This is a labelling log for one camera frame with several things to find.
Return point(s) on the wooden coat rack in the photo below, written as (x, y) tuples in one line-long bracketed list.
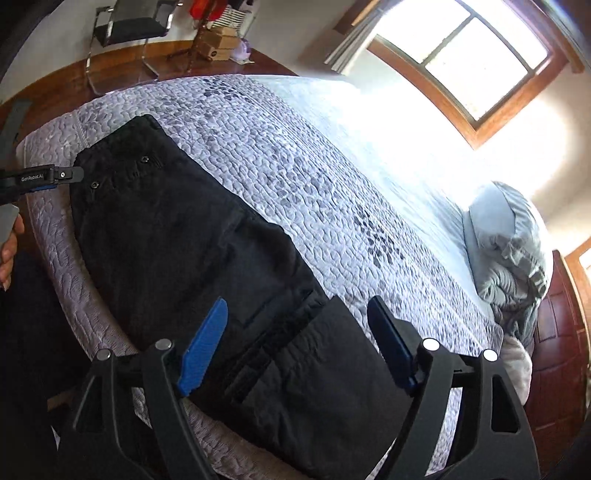
[(199, 39)]

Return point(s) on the pale purple bag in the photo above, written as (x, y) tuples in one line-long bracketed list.
[(242, 50)]

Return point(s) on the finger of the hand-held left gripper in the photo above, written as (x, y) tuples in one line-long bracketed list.
[(62, 174)]

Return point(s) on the person's left hand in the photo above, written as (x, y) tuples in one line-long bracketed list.
[(8, 263)]

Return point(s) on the person's dark trouser leg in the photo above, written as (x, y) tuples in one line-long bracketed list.
[(27, 369)]

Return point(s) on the white fleece blanket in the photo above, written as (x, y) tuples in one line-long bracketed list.
[(517, 364)]

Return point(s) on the light blue folded duvet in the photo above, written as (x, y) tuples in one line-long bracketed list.
[(508, 230)]

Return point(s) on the grey pebble-pattern quilted bedcover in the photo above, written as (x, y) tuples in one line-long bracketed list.
[(300, 184)]

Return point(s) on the bed with pale grey sheet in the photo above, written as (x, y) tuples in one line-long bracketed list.
[(392, 184)]

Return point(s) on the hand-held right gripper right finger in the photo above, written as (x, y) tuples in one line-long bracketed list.
[(390, 341)]

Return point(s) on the grey curtain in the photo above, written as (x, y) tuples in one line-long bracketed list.
[(355, 37)]

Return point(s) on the red bag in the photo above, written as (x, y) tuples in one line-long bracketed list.
[(207, 8)]

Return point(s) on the black quilted pants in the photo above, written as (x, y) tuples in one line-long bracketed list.
[(184, 254)]

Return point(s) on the large wooden-framed window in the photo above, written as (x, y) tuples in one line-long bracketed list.
[(485, 60)]

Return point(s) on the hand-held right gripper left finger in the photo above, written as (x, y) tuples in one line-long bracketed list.
[(205, 341)]

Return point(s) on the dark wooden headboard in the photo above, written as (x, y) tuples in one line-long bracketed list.
[(558, 346)]

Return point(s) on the black-and-white striped cloth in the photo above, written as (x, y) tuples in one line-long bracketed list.
[(231, 17)]

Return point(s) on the small wooden-framed window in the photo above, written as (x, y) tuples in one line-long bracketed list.
[(582, 267)]

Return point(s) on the black chrome-framed chair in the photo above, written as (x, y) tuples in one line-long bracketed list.
[(134, 25)]

